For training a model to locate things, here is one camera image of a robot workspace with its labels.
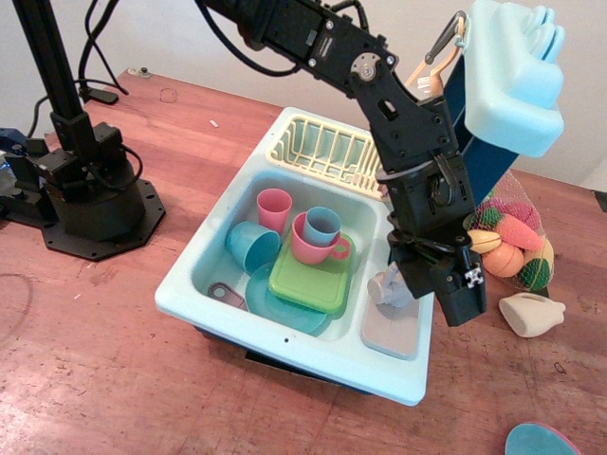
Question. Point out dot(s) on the light blue toy sink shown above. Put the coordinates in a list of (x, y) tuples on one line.
[(333, 352)]

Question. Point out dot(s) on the teal cup lying sideways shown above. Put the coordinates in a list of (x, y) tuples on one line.
[(252, 245)]

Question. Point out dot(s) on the pink mug with handle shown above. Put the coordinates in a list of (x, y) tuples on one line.
[(306, 253)]

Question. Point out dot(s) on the blue-grey small cup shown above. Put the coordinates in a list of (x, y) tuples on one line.
[(321, 225)]

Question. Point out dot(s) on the blue backboard with shelf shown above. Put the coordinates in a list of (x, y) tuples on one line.
[(502, 91)]

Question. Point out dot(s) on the toy dish brush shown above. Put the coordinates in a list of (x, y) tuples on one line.
[(428, 76)]

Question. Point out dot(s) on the cream dish rack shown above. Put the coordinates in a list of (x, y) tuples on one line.
[(330, 153)]

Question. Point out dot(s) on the grey hanging utensil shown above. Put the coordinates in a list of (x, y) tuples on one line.
[(446, 36)]

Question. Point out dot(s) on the green cutting board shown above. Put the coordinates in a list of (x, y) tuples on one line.
[(322, 287)]

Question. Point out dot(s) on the net bag of toy food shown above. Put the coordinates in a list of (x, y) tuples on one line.
[(507, 232)]

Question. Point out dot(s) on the pink tumbler cup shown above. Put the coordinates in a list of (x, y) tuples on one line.
[(273, 207)]

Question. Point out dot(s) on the grey faucet lever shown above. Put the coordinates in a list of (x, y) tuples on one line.
[(390, 275)]

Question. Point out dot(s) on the cream toy bottle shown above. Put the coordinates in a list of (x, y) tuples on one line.
[(531, 315)]

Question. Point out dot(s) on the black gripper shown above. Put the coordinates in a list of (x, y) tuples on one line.
[(428, 243)]

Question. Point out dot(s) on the teal plate at edge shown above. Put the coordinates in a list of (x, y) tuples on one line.
[(538, 439)]

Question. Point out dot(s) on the grey toy faucet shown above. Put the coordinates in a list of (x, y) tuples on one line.
[(390, 322)]

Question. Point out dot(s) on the teal plate in sink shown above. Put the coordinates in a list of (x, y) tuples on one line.
[(261, 302)]

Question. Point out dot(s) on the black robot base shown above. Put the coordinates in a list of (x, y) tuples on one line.
[(94, 211)]

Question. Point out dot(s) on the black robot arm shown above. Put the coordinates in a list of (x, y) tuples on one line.
[(406, 130)]

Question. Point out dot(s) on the brown utensil handle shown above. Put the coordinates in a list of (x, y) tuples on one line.
[(224, 293)]

